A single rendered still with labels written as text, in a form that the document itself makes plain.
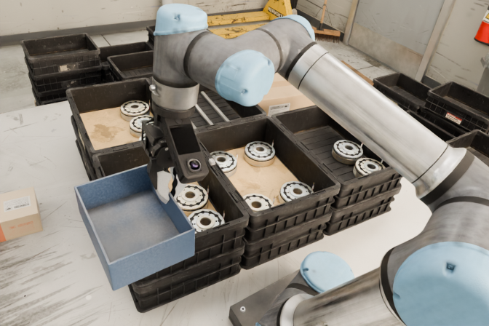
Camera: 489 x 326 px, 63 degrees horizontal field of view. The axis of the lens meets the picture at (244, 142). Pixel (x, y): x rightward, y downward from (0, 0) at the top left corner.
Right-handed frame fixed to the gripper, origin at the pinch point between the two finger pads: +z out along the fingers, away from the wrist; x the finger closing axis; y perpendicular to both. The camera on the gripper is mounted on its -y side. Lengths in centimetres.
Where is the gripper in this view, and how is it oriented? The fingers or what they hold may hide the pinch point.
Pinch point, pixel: (169, 199)
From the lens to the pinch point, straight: 78.3
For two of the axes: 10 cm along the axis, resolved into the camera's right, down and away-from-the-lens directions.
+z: -1.7, 8.2, 5.4
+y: -5.1, -5.4, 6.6
